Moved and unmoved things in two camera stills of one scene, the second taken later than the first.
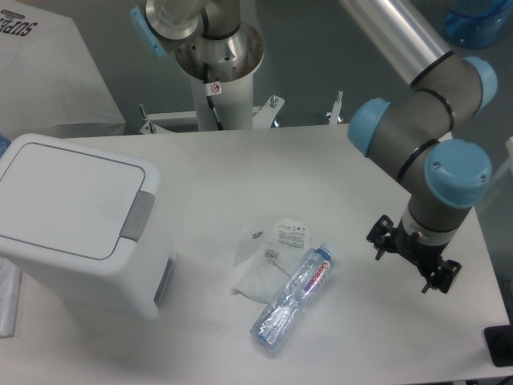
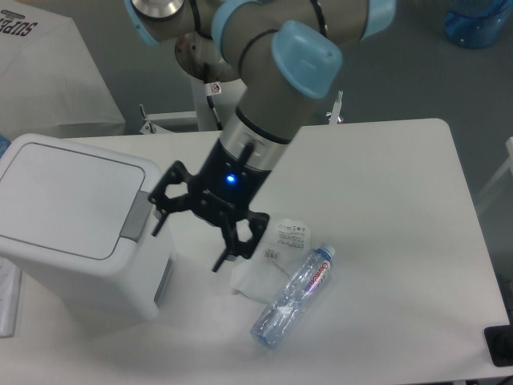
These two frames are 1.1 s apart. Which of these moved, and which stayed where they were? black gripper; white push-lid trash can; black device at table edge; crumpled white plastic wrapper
Moved: black gripper
Stayed: crumpled white plastic wrapper; white push-lid trash can; black device at table edge
